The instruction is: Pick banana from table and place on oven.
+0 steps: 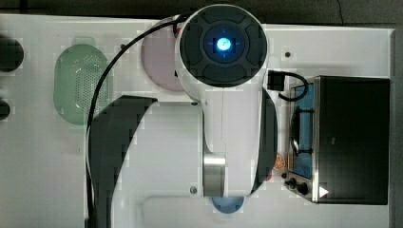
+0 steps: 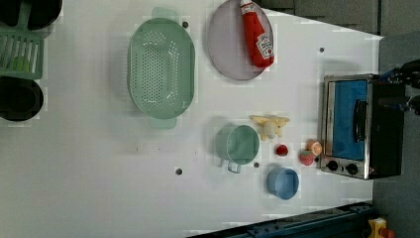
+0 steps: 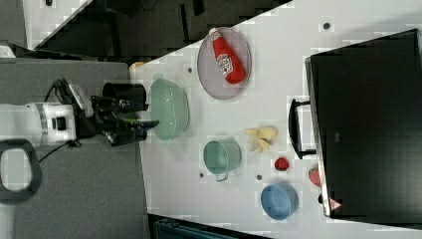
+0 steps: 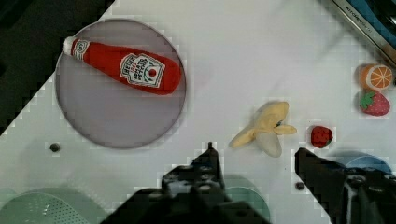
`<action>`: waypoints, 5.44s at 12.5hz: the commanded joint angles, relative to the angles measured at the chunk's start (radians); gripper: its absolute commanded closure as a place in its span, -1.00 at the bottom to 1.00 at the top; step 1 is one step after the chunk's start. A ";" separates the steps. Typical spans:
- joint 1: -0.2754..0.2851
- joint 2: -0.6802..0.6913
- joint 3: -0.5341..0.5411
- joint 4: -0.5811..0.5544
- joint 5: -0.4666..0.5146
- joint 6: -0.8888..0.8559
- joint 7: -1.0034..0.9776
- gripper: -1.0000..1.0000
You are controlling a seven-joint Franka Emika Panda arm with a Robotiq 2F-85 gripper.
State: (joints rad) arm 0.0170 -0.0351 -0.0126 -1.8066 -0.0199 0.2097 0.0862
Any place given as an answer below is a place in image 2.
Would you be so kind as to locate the yellow plush peeled banana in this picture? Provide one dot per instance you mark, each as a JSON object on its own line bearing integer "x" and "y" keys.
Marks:
{"x": 271, "y": 126}

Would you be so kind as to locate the green mug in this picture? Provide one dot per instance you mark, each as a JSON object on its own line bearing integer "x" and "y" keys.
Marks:
{"x": 237, "y": 145}

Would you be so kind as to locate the grey round plate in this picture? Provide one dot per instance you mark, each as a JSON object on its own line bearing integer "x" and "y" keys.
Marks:
{"x": 227, "y": 44}

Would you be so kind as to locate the small red toy ball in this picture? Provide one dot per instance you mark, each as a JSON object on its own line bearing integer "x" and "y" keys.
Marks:
{"x": 281, "y": 150}

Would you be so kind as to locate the green oval colander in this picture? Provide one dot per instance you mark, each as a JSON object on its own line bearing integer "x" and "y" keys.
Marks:
{"x": 161, "y": 68}

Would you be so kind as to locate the red plush ketchup bottle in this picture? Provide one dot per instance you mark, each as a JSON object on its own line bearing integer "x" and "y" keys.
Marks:
{"x": 258, "y": 42}

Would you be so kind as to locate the blue cup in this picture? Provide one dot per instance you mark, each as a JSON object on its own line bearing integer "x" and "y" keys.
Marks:
{"x": 282, "y": 182}

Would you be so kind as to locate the red toy strawberry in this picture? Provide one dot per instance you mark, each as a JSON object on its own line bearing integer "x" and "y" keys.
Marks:
{"x": 306, "y": 158}

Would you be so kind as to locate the orange toy slice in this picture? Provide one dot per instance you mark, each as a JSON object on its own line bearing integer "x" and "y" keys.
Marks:
{"x": 314, "y": 147}

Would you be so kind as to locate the black bowl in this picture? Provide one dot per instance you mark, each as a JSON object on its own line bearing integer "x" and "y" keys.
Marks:
{"x": 20, "y": 99}

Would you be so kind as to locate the black pan top left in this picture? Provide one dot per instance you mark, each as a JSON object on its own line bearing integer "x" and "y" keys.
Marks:
{"x": 42, "y": 14}

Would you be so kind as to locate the green dish rack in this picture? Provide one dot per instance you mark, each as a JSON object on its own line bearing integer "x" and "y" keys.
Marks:
{"x": 22, "y": 51}

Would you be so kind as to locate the yellow red emergency button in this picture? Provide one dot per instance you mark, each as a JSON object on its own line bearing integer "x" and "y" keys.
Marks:
{"x": 379, "y": 229}

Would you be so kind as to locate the blue metal frame rail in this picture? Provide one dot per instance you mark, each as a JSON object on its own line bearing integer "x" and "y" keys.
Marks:
{"x": 347, "y": 221}

